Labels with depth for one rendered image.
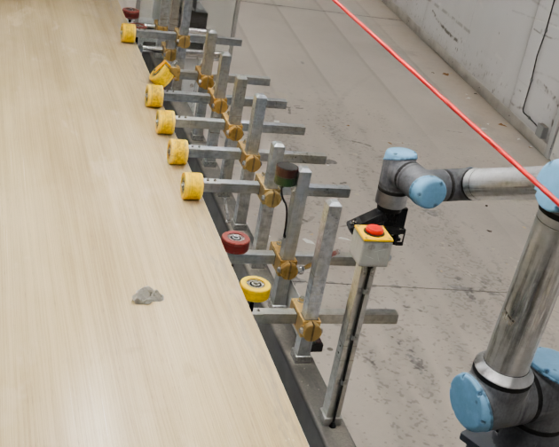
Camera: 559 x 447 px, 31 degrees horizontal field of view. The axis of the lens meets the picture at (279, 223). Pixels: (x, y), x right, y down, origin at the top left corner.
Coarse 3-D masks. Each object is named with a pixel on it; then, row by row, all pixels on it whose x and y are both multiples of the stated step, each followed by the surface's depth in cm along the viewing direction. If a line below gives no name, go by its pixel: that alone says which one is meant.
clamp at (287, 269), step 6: (270, 246) 286; (276, 246) 284; (276, 252) 280; (276, 258) 280; (276, 264) 280; (282, 264) 276; (288, 264) 275; (294, 264) 276; (276, 270) 279; (282, 270) 275; (288, 270) 276; (294, 270) 276; (282, 276) 276; (288, 276) 277; (294, 276) 277
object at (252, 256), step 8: (232, 256) 277; (240, 256) 278; (248, 256) 279; (256, 256) 279; (264, 256) 280; (272, 256) 281; (296, 256) 283; (304, 256) 283; (312, 256) 284; (336, 256) 286; (344, 256) 287; (304, 264) 285; (336, 264) 288; (344, 264) 288; (352, 264) 289
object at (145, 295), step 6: (144, 288) 242; (150, 288) 243; (138, 294) 239; (144, 294) 240; (150, 294) 240; (156, 294) 241; (162, 294) 243; (132, 300) 238; (138, 300) 237; (144, 300) 238; (150, 300) 239; (156, 300) 240; (162, 300) 241
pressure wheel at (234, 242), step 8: (224, 232) 277; (232, 232) 278; (240, 232) 279; (224, 240) 274; (232, 240) 274; (240, 240) 275; (248, 240) 276; (224, 248) 274; (232, 248) 273; (240, 248) 274; (232, 264) 280
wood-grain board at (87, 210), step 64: (0, 0) 446; (64, 0) 464; (0, 64) 371; (64, 64) 384; (128, 64) 397; (0, 128) 318; (64, 128) 327; (128, 128) 336; (0, 192) 277; (64, 192) 284; (128, 192) 291; (0, 256) 246; (64, 256) 252; (128, 256) 257; (192, 256) 263; (0, 320) 222; (64, 320) 226; (128, 320) 230; (192, 320) 235; (0, 384) 201; (64, 384) 205; (128, 384) 209; (192, 384) 213; (256, 384) 217
